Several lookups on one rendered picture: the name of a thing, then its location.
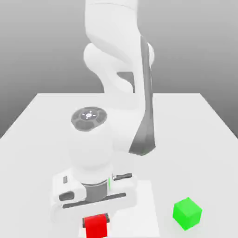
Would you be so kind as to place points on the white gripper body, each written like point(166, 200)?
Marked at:
point(122, 201)

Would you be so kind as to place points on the small green cube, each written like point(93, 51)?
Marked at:
point(186, 213)

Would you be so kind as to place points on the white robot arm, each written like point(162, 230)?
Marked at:
point(111, 55)

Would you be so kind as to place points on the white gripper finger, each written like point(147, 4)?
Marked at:
point(107, 218)
point(83, 222)

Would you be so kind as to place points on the small red cube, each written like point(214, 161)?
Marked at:
point(95, 226)

